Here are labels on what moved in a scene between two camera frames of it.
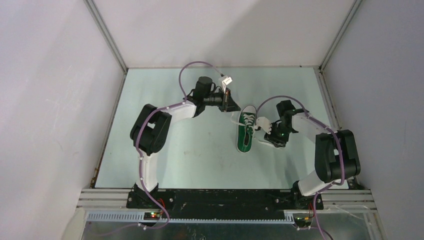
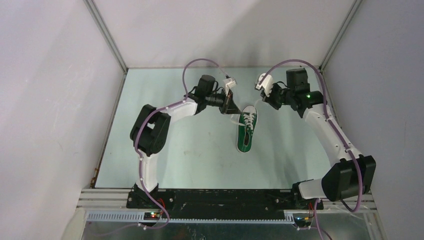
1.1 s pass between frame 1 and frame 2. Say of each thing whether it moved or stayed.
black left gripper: stayed
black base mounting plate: stayed
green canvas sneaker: stayed
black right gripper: moved
